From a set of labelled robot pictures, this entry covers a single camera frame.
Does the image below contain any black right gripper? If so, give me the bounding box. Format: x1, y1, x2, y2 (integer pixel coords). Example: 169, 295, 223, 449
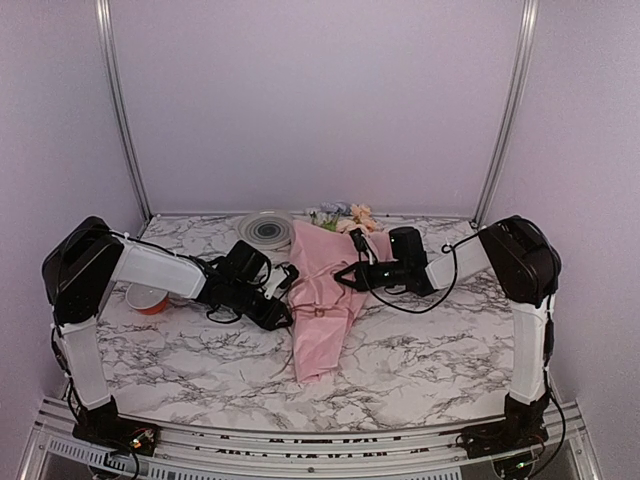
334, 260, 408, 291

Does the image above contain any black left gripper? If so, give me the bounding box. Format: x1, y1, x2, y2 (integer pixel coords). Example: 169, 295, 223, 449
228, 279, 293, 330

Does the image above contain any pink wrapping paper sheet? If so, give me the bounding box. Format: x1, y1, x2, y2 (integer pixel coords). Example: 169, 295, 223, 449
288, 220, 368, 383

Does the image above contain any blue fake flower stem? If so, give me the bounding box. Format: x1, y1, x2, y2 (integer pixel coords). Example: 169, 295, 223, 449
304, 202, 351, 232

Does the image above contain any beige raffia ribbon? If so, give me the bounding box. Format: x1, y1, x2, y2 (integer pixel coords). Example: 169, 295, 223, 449
288, 267, 367, 383

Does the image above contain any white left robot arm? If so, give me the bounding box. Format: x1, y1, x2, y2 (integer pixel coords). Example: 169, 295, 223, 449
41, 216, 299, 445

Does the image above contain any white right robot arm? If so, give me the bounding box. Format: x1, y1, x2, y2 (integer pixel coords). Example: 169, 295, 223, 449
333, 215, 562, 448

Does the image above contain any striped grey ceramic plate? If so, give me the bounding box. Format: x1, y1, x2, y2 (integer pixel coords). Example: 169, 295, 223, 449
236, 210, 294, 251

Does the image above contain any white bowl with red outside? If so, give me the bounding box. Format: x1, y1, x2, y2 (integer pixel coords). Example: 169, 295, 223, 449
125, 284, 169, 315

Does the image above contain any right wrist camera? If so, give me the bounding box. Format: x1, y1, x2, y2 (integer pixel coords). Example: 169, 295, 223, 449
349, 228, 378, 265

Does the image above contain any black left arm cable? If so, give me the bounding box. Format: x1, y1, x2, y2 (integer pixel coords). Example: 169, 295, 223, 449
204, 257, 281, 326

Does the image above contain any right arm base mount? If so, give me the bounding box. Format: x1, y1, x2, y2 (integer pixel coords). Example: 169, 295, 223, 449
456, 393, 550, 459

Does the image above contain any aluminium front rail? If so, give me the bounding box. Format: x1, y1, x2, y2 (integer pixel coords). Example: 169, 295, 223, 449
18, 398, 602, 479

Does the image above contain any right aluminium frame post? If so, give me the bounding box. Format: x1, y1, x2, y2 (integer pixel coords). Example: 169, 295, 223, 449
473, 0, 540, 225

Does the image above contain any aluminium frame post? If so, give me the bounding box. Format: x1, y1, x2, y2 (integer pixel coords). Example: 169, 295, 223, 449
473, 0, 540, 225
94, 0, 153, 221

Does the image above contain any left aluminium frame post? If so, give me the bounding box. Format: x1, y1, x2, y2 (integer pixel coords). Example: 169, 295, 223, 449
94, 0, 153, 221

